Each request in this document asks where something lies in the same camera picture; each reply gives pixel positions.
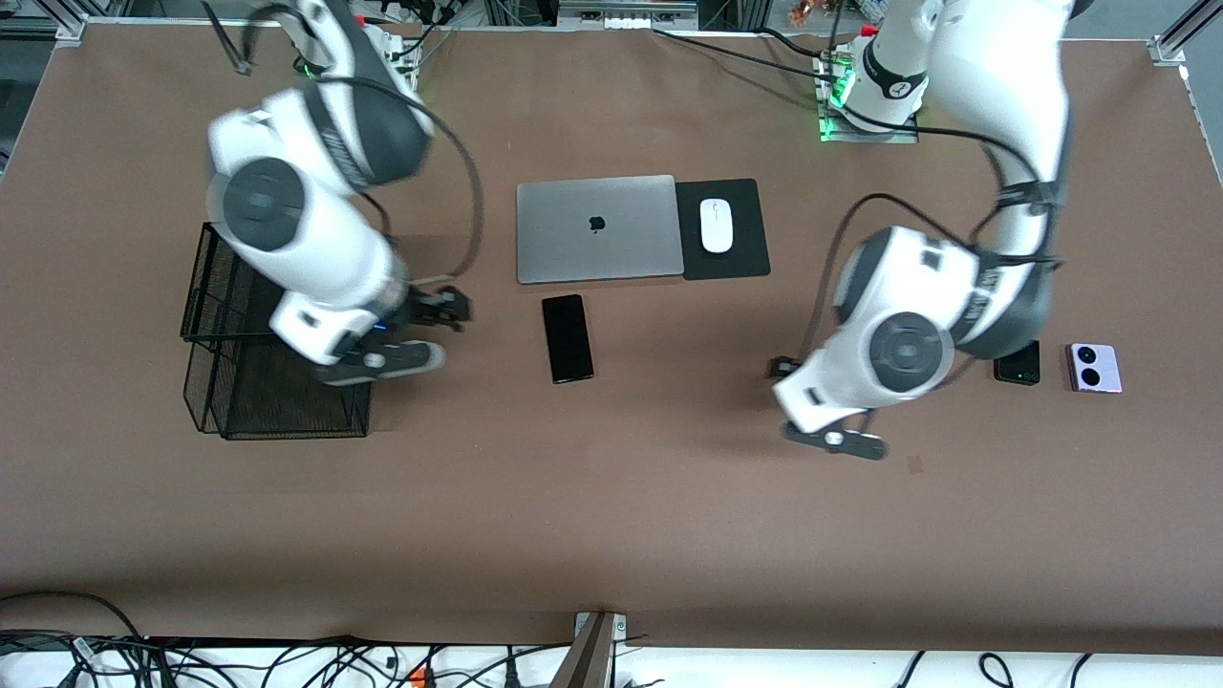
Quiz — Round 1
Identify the silver closed laptop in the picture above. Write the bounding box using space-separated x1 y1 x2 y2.
516 174 685 286

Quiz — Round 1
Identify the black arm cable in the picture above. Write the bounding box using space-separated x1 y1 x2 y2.
798 96 1062 364
205 0 483 288

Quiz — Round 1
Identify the white lilac flip phone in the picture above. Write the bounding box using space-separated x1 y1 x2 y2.
1066 342 1124 395

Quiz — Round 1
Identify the black wire mesh organizer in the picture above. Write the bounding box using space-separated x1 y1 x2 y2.
180 217 388 441

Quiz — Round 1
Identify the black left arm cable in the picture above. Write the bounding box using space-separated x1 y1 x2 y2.
798 96 1062 364

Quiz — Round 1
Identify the black floor cable loop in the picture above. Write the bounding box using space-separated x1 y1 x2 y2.
0 591 144 660

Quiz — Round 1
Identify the grey metal box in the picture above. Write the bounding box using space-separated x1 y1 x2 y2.
557 0 700 22

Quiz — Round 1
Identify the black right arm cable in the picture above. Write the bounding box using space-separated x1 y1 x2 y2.
205 0 483 288

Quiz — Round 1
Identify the black cable on table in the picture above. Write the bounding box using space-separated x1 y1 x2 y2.
653 27 842 79

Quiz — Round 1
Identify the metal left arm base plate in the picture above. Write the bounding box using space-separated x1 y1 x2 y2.
818 105 921 145

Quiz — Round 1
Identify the black flip phone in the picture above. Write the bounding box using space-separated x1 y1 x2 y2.
993 339 1041 387

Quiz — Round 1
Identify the black mouse pad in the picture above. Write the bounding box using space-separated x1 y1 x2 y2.
675 178 772 282

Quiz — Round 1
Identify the white computer mouse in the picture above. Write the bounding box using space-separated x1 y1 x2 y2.
699 198 734 254

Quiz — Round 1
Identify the long black smartphone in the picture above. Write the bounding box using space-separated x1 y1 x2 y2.
541 293 595 386

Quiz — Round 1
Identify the grey metal bracket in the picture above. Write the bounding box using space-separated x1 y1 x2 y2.
552 612 629 688

